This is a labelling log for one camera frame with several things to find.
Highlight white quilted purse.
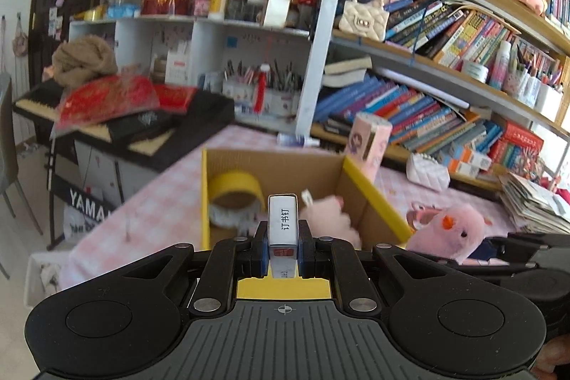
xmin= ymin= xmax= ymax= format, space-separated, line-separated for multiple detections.
xmin=406 ymin=153 xmax=451 ymax=191

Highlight yellow cardboard box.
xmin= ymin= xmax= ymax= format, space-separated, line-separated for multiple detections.
xmin=200 ymin=147 xmax=414 ymax=301

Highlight stack of newspapers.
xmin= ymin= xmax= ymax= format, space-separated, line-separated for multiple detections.
xmin=499 ymin=172 xmax=570 ymax=235

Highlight thick cream-paged book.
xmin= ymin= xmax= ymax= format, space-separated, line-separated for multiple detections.
xmin=323 ymin=56 xmax=374 ymax=89

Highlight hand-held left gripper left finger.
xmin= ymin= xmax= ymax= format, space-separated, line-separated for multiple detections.
xmin=118 ymin=220 xmax=272 ymax=318

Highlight black keyboard piano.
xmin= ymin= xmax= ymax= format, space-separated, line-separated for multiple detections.
xmin=12 ymin=79 xmax=236 ymax=172

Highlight flat blue box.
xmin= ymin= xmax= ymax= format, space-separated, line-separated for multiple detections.
xmin=107 ymin=4 xmax=141 ymax=20

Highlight white paper roll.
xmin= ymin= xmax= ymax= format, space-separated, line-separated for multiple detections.
xmin=374 ymin=66 xmax=471 ymax=110

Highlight white storage basket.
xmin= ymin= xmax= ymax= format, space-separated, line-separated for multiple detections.
xmin=27 ymin=251 xmax=77 ymax=310

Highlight red boxed book set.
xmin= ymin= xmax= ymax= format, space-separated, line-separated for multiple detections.
xmin=487 ymin=122 xmax=545 ymax=181

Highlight pile of leaning books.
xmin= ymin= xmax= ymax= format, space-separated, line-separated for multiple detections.
xmin=385 ymin=0 xmax=517 ymax=69

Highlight red envelope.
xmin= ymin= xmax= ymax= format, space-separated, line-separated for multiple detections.
xmin=154 ymin=84 xmax=199 ymax=114

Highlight black keyboard stand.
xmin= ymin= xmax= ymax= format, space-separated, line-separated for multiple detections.
xmin=45 ymin=140 xmax=126 ymax=253

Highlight pink carton box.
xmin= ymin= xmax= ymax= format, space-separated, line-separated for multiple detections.
xmin=345 ymin=112 xmax=393 ymax=180

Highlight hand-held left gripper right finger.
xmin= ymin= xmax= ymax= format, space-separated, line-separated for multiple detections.
xmin=297 ymin=220 xmax=450 ymax=318

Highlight white pen holder with pens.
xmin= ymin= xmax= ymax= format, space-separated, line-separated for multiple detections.
xmin=223 ymin=59 xmax=302 ymax=116

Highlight wooden bookshelf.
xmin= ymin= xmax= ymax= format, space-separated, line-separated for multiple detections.
xmin=312 ymin=0 xmax=570 ymax=194

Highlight red hanging ornament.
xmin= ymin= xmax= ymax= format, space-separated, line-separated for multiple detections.
xmin=253 ymin=65 xmax=272 ymax=114

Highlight yellow tape roll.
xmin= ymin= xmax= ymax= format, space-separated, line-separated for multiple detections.
xmin=208 ymin=171 xmax=264 ymax=230

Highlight pink hanging pouch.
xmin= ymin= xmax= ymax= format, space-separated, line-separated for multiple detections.
xmin=12 ymin=12 xmax=29 ymax=58

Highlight white upright post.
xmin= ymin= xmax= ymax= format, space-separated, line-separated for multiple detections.
xmin=295 ymin=0 xmax=352 ymax=137

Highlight row of blue spine books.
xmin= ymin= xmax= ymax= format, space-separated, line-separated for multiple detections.
xmin=314 ymin=71 xmax=504 ymax=167

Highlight white staple box red label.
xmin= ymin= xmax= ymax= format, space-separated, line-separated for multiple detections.
xmin=267 ymin=193 xmax=299 ymax=279

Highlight flat black box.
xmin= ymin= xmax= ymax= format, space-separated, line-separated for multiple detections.
xmin=107 ymin=110 xmax=175 ymax=143

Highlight pink chick plush toy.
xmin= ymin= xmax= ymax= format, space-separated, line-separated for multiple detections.
xmin=406 ymin=202 xmax=493 ymax=266

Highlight orange white boxes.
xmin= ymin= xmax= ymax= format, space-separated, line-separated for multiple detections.
xmin=447 ymin=146 xmax=493 ymax=181

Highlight cream handbag with pearl handle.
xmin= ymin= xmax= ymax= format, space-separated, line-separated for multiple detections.
xmin=338 ymin=0 xmax=389 ymax=42

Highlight red plastic bag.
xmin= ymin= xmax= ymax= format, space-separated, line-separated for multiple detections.
xmin=51 ymin=75 xmax=160 ymax=136

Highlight pink plush toy with tag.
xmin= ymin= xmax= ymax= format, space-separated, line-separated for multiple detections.
xmin=297 ymin=189 xmax=362 ymax=249

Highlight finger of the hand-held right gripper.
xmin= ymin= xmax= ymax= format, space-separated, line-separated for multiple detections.
xmin=483 ymin=232 xmax=570 ymax=262
xmin=425 ymin=253 xmax=542 ymax=280

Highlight white pen cups with pens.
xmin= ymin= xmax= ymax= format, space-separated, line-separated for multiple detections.
xmin=503 ymin=42 xmax=564 ymax=123

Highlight white tape roll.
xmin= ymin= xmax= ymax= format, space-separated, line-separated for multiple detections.
xmin=461 ymin=59 xmax=491 ymax=84

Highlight white plastic bag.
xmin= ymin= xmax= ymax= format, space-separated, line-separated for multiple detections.
xmin=62 ymin=202 xmax=112 ymax=245

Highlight pastel bottle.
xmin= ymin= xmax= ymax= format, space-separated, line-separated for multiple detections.
xmin=489 ymin=41 xmax=512 ymax=92

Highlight white shelf unit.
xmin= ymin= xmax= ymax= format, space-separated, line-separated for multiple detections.
xmin=69 ymin=15 xmax=312 ymax=132

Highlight person's right hand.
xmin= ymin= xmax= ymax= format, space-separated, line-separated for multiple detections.
xmin=532 ymin=335 xmax=570 ymax=380

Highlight grey chair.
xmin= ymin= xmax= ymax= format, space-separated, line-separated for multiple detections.
xmin=0 ymin=72 xmax=45 ymax=280

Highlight brown knit cloth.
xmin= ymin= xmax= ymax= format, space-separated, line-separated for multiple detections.
xmin=52 ymin=36 xmax=119 ymax=89

